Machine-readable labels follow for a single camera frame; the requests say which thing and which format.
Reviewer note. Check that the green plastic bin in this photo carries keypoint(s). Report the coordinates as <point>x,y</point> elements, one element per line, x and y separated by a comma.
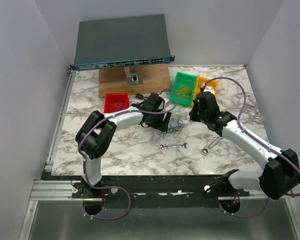
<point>184,86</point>

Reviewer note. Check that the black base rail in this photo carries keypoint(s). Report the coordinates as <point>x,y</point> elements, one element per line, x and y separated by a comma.
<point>151,191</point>

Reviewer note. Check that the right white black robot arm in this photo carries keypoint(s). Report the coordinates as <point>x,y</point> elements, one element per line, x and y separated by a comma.
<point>279,168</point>

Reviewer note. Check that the grey blue network switch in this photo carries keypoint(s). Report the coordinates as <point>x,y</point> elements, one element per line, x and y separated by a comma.
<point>122,42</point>

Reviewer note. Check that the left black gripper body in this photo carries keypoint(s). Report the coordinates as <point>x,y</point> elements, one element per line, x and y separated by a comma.
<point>156,121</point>

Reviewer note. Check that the grey metal bracket stand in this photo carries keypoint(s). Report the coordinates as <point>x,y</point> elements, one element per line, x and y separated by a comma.
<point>133,77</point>

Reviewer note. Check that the wooden board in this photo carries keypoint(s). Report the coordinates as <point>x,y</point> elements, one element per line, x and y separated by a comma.
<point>114,80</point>

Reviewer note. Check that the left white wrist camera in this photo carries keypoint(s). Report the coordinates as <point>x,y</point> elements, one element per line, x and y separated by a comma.
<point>165,103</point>

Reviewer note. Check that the red plastic bin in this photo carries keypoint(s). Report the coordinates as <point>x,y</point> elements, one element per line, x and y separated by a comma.
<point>115,102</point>

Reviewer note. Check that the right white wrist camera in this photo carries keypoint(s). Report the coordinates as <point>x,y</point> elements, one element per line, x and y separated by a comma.
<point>207,88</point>

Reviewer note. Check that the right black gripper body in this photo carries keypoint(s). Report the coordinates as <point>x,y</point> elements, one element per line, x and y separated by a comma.
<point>197,115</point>

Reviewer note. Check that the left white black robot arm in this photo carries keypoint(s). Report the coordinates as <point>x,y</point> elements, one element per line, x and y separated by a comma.
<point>97,132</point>

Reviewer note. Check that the aluminium extrusion frame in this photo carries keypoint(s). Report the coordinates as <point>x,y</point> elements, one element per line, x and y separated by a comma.
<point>46,169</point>

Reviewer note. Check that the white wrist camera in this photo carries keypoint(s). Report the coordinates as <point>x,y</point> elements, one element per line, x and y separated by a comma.
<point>165,103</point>
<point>207,88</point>

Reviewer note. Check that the orange plastic bin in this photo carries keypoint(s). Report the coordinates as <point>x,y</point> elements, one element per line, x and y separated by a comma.
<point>201,80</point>

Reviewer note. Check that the silver ratchet wrench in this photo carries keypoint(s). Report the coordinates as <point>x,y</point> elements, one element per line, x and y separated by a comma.
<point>206,150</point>

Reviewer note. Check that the silver open-end wrench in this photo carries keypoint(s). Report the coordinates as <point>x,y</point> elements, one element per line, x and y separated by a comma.
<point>183,145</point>

